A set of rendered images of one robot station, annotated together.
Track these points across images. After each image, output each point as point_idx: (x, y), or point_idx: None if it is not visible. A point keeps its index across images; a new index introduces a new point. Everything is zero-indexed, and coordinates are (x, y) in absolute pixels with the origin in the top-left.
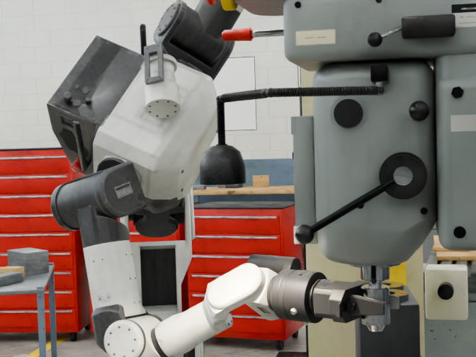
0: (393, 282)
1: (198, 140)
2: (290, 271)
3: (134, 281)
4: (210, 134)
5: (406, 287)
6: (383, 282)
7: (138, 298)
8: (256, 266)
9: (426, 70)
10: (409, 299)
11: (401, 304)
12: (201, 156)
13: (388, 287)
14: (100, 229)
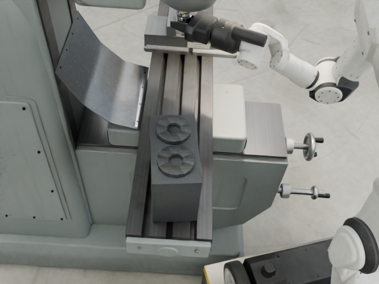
0: (165, 168)
1: (355, 3)
2: (234, 23)
3: (344, 58)
4: (363, 21)
5: (153, 174)
6: (175, 168)
7: (338, 66)
8: (256, 23)
9: None
10: (155, 128)
11: (162, 115)
12: (365, 41)
13: (176, 12)
14: None
